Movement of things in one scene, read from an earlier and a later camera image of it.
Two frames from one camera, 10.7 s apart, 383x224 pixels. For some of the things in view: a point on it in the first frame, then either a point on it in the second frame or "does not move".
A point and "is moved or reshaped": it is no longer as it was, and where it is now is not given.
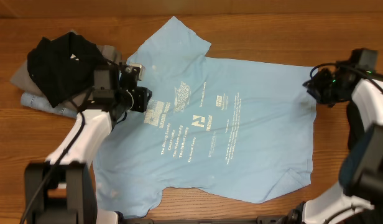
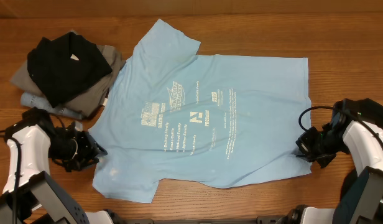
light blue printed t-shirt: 239,130 is moved or reshaped
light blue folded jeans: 38,101 does not move
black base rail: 269,219 does not move
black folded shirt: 64,66 does not move
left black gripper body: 133,101 -> 74,153
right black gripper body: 316,88 -> 305,146
